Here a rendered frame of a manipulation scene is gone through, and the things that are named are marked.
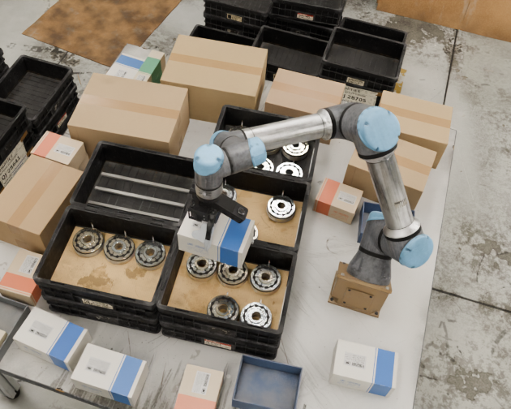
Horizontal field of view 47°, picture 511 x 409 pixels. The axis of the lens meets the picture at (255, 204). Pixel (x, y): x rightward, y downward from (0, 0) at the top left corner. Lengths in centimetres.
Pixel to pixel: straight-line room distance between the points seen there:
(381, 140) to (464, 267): 167
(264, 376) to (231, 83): 119
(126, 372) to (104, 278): 32
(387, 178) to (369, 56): 169
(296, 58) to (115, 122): 140
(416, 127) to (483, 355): 116
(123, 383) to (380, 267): 89
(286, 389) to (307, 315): 28
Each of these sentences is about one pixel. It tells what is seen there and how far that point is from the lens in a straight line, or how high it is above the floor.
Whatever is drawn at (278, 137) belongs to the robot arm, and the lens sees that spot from 168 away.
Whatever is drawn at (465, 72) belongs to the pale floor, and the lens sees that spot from 424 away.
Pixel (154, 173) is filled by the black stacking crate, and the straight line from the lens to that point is 226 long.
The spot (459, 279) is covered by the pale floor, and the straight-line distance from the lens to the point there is 319.
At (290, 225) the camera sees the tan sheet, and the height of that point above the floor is 83.
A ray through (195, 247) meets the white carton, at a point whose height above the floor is 109.
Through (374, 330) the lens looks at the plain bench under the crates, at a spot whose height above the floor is 70.
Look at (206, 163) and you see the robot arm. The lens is 146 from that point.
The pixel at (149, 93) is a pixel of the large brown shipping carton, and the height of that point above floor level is 90.
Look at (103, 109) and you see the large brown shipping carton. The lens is 240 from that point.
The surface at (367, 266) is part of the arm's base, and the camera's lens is 198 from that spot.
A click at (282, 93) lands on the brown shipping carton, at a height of 86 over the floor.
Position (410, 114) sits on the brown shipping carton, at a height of 86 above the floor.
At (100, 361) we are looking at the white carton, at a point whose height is 79.
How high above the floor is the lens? 260
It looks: 55 degrees down
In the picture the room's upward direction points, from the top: 6 degrees clockwise
